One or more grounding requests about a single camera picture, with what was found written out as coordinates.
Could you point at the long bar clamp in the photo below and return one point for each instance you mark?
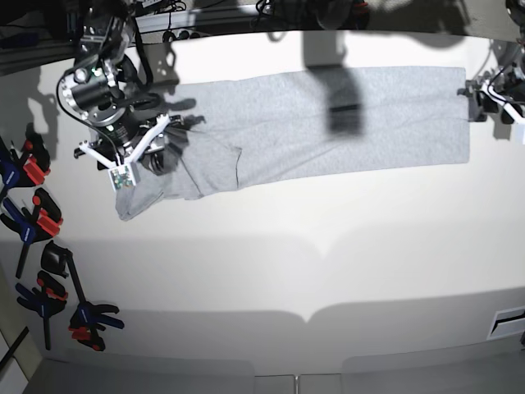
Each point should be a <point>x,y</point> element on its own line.
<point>88,319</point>

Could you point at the lower blue red clamp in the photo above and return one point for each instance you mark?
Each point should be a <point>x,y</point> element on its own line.
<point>46,301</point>

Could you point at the white table label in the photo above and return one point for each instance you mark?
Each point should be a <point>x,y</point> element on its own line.
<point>506,323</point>

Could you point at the grey T-shirt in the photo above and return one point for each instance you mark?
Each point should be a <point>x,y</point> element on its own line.
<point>322,121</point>

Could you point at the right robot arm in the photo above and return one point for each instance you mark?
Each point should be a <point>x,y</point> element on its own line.
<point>109,89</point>

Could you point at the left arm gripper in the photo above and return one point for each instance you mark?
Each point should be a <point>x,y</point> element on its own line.
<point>499,94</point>

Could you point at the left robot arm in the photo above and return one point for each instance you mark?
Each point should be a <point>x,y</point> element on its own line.
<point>513,57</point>

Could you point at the blue red clamp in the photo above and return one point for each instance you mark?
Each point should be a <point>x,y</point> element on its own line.
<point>46,301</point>
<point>41,224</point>
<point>25,170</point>

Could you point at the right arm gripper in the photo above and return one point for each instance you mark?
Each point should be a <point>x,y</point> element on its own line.
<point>121,153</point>

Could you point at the middle blue red clamp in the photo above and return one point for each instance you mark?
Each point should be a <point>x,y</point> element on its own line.
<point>41,224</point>

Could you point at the upper blue red clamp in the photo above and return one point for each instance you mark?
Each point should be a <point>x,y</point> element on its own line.
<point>25,170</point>

